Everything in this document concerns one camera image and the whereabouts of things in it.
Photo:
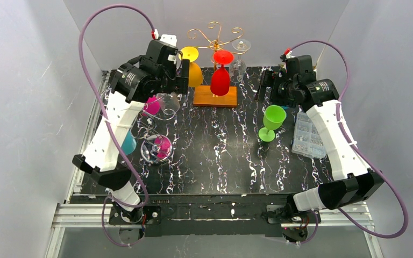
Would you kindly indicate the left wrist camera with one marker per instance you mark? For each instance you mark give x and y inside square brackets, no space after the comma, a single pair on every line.
[166,38]

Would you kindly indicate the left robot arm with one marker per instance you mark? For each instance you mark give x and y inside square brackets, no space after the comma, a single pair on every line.
[131,85]

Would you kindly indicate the red wine glass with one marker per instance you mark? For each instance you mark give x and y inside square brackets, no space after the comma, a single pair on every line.
[220,81]

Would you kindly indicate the clear plastic screw box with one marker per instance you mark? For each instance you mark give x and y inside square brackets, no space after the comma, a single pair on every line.
[306,140]

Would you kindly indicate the gold wire glass rack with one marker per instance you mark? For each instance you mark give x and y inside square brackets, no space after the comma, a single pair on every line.
[203,96]

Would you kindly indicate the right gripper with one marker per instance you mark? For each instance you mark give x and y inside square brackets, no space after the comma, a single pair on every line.
[263,84]

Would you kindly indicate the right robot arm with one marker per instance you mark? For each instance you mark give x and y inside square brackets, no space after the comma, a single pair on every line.
[354,180]

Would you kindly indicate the pink wine glass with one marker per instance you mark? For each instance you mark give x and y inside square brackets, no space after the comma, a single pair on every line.
[151,107]

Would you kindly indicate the silver wire glass rack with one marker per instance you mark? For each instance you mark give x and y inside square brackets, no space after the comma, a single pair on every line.
[156,148]

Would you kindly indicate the clear ribbed wine glass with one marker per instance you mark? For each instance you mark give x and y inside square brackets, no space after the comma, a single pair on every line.
[169,103]

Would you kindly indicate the clear wine glass on gold rack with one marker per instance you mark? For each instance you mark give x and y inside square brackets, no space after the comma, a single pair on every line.
[237,68]

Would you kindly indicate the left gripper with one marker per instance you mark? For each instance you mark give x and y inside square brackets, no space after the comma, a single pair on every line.
[183,82]

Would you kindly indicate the green wine glass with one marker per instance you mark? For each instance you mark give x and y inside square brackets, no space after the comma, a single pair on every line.
[274,116]

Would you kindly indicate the orange yellow wine glass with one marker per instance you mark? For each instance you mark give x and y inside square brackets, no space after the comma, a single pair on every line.
[195,73]

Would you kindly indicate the teal wine glass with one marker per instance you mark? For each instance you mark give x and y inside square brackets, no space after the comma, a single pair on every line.
[129,143]

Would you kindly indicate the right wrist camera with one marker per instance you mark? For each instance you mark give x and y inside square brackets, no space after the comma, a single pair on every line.
[298,64]

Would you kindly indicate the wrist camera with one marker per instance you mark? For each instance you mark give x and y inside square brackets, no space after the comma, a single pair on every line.
[166,38]
[298,64]

